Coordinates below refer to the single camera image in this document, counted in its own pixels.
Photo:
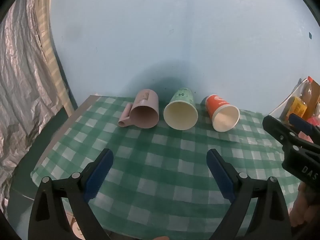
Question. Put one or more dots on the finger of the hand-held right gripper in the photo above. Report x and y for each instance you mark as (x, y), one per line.
(281, 130)
(302, 123)

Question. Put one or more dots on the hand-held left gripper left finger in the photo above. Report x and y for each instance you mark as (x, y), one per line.
(98, 176)

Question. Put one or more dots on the pink packet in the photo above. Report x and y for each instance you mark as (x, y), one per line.
(313, 121)

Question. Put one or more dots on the orange paper cup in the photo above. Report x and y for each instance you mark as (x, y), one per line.
(223, 116)

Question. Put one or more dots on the green paper cup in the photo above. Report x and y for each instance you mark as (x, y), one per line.
(180, 112)

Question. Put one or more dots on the striped beige door frame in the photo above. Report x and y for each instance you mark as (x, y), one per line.
(52, 57)

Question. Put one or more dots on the yellow snack packet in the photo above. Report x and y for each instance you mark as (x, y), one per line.
(296, 107)

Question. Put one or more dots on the silver foil curtain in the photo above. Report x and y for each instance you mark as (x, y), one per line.
(20, 92)

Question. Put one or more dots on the person's right hand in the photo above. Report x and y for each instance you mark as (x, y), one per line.
(303, 208)

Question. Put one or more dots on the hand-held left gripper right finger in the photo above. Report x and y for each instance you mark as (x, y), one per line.
(222, 176)

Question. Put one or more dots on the clear plastic bag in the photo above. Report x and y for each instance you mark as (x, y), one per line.
(287, 105)

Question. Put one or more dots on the bottle with orange drink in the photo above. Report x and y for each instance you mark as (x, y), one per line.
(310, 95)

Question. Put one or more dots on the green checked tablecloth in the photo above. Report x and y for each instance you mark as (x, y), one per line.
(160, 160)

